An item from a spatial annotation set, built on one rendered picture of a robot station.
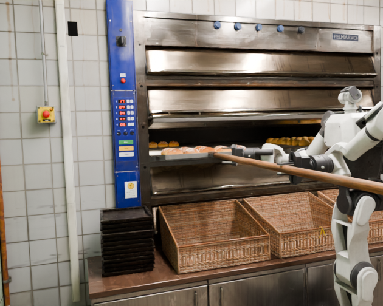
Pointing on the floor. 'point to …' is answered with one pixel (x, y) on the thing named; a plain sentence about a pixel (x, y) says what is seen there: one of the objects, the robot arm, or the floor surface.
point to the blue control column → (120, 59)
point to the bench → (240, 282)
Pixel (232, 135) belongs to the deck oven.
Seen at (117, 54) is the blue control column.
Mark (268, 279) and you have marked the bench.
